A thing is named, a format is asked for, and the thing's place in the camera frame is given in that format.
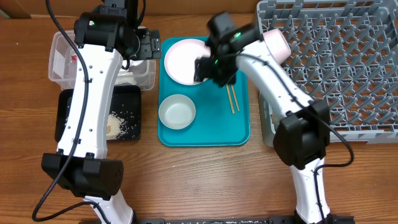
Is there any white napkin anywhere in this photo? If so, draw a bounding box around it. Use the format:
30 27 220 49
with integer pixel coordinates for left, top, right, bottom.
115 60 147 85

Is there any wooden chopstick left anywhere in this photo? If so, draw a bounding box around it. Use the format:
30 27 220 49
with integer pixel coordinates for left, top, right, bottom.
226 84 235 114

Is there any rice pile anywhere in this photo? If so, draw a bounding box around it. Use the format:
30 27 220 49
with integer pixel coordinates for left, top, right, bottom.
106 103 141 141

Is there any black tray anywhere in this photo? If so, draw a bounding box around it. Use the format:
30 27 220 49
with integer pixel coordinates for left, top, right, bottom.
55 85 141 142

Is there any wooden chopstick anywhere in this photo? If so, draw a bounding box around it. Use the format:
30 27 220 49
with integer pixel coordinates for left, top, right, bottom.
231 85 240 112
226 84 235 114

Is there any pink plate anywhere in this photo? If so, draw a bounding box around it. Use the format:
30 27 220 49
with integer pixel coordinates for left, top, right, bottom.
164 39 210 85

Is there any grey dishwasher rack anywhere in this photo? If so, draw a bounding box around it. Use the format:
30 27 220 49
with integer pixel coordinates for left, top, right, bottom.
256 0 397 144

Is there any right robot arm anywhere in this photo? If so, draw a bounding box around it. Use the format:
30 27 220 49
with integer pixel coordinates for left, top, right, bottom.
193 12 330 223

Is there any wooden chopstick right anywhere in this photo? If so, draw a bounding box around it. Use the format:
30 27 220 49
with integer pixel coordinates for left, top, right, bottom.
231 85 240 112

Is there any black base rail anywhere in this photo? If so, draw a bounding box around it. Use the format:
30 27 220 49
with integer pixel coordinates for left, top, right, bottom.
79 214 355 224

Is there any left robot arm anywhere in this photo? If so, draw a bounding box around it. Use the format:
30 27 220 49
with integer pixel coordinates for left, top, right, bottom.
41 0 162 223

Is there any grey bowl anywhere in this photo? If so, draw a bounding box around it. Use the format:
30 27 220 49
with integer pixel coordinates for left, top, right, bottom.
158 94 197 130

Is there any clear plastic bin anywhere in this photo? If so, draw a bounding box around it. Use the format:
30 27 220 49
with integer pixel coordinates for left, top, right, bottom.
49 32 156 91

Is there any pink bowl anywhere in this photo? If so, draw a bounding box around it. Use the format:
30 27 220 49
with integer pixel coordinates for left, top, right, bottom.
263 29 291 64

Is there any teal serving tray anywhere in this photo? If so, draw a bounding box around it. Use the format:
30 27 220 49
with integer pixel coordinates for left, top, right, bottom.
158 37 251 147

